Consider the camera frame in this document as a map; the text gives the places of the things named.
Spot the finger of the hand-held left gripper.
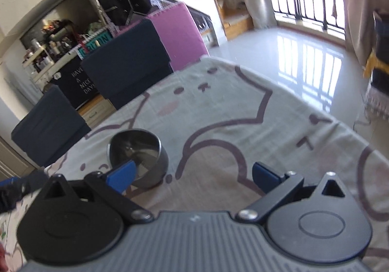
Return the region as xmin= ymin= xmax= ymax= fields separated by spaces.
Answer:
xmin=0 ymin=176 xmax=33 ymax=214

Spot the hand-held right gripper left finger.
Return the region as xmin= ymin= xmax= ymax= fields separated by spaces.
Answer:
xmin=40 ymin=159 xmax=154 ymax=226

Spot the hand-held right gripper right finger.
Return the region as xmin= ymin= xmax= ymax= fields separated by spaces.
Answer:
xmin=236 ymin=161 xmax=348 ymax=224

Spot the round metal bowl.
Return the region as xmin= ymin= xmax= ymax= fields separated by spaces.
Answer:
xmin=107 ymin=128 xmax=169 ymax=190

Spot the cartoon printed tablecloth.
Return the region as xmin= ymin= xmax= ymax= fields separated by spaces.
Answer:
xmin=0 ymin=55 xmax=389 ymax=272

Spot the dark fabric chair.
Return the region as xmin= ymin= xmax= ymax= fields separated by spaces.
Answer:
xmin=80 ymin=18 xmax=174 ymax=110
xmin=11 ymin=85 xmax=92 ymax=168

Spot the black lettered board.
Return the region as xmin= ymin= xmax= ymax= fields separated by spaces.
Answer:
xmin=49 ymin=57 xmax=98 ymax=110

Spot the white cosmetics organizer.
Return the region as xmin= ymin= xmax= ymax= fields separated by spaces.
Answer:
xmin=21 ymin=38 xmax=66 ymax=85

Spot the teal sign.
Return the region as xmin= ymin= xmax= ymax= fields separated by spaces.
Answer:
xmin=77 ymin=31 xmax=112 ymax=59

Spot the pink chair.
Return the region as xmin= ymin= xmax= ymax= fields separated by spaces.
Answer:
xmin=147 ymin=2 xmax=211 ymax=72

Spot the dark cosmetics shelf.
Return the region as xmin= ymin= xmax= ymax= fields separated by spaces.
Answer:
xmin=41 ymin=19 xmax=81 ymax=54

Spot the dark bag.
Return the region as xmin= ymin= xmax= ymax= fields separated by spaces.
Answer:
xmin=362 ymin=10 xmax=389 ymax=121

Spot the wooden staircase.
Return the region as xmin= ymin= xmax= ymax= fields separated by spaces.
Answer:
xmin=194 ymin=0 xmax=254 ymax=47

